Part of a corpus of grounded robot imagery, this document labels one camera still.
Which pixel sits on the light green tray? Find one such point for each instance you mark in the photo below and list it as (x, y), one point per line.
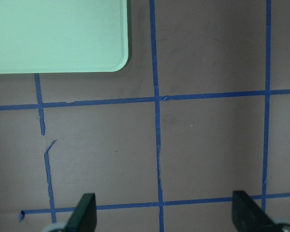
(56, 36)

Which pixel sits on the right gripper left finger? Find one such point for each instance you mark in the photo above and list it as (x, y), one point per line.
(84, 217)

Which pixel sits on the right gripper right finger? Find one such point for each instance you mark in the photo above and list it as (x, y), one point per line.
(247, 216)

